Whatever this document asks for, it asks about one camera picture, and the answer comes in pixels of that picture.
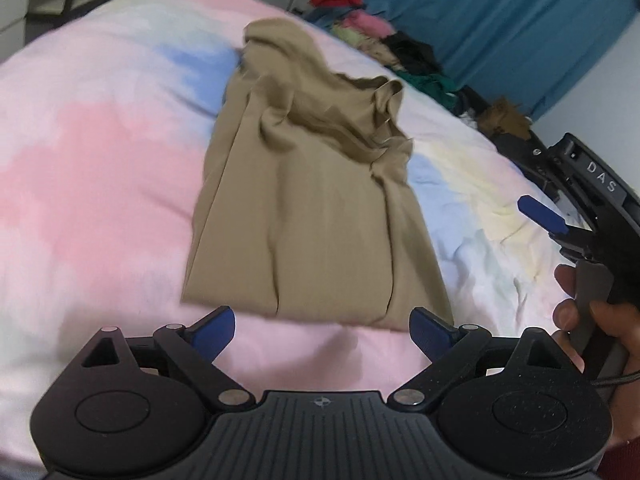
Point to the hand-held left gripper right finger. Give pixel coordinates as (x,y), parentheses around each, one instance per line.
(430,332)

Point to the wide blue curtain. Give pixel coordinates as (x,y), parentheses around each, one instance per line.
(500,20)

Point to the tan printed t-shirt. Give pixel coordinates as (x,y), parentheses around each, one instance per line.
(310,210)

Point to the yellow-green garment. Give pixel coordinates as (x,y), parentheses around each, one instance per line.
(350,35)

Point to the black garment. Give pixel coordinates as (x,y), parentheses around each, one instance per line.
(412,50)

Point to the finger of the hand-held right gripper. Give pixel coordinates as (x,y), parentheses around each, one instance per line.
(542,215)

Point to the person's right hand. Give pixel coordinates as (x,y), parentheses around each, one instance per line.
(565,315)

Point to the pink garment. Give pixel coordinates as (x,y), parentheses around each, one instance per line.
(367,22)

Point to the person's right forearm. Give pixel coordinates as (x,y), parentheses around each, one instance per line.
(625,460)

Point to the tan crumpled garment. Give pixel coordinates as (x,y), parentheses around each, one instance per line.
(377,50)

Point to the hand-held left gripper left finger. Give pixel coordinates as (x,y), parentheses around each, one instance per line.
(215,332)

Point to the pastel tie-dye bed sheet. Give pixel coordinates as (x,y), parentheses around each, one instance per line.
(100,160)

